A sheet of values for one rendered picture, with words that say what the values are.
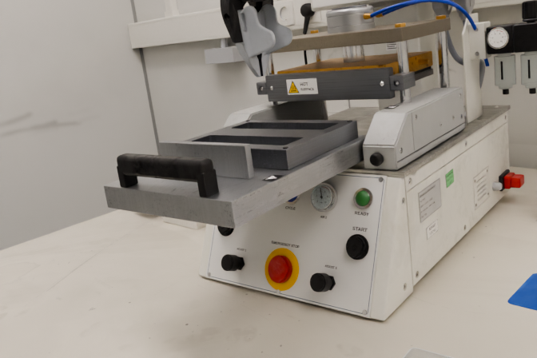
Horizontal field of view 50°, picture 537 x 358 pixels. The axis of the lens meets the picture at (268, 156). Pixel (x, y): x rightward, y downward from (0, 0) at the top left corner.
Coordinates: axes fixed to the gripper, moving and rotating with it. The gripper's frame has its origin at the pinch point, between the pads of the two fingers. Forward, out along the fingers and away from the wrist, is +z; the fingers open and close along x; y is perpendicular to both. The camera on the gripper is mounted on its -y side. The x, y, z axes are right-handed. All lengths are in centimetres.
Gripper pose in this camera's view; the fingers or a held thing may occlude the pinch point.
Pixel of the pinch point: (255, 67)
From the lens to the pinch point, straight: 77.7
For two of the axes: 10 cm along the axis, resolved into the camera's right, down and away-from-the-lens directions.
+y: 7.8, 0.4, -6.3
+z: 1.3, 9.6, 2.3
